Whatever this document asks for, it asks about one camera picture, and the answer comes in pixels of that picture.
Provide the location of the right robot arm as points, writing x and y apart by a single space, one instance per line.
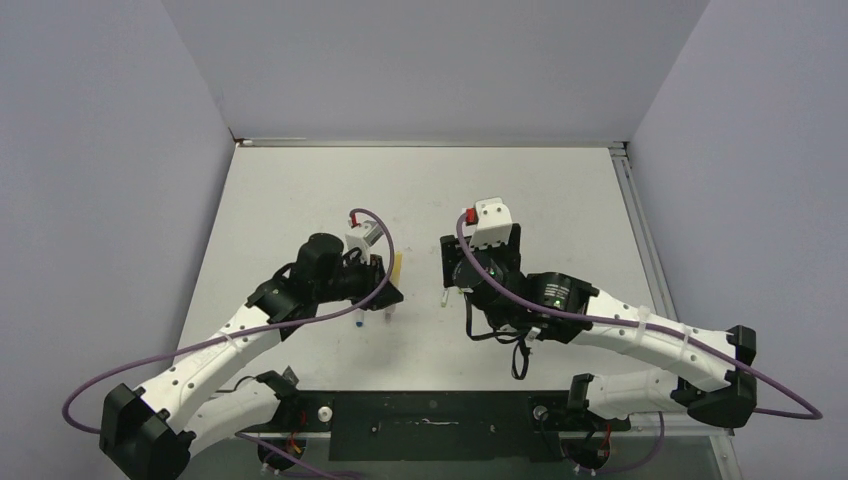
700 372

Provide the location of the aluminium frame rail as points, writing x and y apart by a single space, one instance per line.
649 256
531 143

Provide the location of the aluminium frame rail back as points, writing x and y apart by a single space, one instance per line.
531 143

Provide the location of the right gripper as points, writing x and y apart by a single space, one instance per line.
452 248

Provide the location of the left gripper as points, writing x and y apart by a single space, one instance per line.
372 274

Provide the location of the aluminium frame rail right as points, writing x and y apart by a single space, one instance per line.
649 256

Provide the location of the yellow highlighter pen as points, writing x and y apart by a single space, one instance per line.
396 269

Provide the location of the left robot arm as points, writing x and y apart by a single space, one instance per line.
152 431

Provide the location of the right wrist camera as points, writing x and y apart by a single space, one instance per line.
492 223

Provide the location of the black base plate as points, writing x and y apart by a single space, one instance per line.
437 425

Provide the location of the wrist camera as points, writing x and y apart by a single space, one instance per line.
363 236
492 223

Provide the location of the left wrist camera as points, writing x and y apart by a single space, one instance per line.
363 236

